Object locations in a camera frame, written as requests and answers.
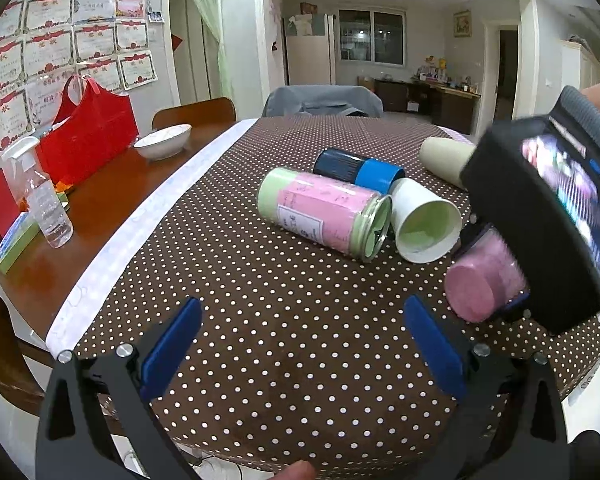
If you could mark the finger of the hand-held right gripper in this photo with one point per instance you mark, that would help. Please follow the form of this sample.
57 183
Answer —
516 308
472 237

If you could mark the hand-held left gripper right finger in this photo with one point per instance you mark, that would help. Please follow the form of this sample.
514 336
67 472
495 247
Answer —
436 346

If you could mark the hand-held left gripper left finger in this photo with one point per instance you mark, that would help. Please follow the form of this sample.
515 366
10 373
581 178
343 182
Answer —
172 345

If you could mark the pink cup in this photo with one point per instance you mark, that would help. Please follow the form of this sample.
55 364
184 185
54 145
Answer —
480 280

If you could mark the white paper cup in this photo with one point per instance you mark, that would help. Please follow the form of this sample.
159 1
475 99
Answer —
425 220

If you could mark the cream cup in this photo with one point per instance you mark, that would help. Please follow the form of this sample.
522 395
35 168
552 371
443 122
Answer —
445 160

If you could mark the blue and black cup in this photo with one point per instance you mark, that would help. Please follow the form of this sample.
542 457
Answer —
360 170

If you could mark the person's left hand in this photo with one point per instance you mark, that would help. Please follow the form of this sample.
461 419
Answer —
294 471

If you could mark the brown polka dot tablecloth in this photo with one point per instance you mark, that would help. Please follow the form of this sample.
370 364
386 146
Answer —
280 335

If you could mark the dark wooden sideboard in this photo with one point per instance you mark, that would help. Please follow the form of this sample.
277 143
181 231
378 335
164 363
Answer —
430 102

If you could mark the white cabinet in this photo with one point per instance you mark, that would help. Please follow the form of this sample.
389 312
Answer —
585 65

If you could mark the pile of small household items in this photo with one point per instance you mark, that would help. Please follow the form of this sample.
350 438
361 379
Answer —
442 75

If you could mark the pink and green canister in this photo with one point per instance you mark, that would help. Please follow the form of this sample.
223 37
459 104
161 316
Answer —
315 210

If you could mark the wooden chair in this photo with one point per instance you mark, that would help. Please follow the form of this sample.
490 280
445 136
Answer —
195 111
5 340

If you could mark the green tissue box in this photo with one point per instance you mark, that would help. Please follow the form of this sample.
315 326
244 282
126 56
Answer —
15 247

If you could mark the clear plastic water bottle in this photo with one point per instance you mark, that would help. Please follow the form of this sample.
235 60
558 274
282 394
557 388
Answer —
47 205

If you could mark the grey covered chair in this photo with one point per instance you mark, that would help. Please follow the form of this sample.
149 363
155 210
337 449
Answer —
325 100

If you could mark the white bowl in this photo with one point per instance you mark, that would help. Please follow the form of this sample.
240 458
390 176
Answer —
162 142

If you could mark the red box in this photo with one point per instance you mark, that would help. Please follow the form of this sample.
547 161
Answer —
0 200

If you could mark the red bag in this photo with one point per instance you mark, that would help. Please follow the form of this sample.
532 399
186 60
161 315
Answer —
90 135

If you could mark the window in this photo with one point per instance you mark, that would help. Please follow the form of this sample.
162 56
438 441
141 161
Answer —
372 35

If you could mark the wooden chair back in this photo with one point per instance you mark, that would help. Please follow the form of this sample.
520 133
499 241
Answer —
195 111

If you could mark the white refrigerator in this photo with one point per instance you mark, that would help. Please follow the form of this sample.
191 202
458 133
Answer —
307 55

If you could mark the green curtain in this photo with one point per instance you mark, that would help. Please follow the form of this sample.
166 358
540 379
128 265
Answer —
205 20

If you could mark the framed wall picture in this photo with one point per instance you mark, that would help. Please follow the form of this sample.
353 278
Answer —
462 23

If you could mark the wall of framed certificates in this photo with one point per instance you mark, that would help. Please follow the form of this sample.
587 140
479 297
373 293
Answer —
45 45

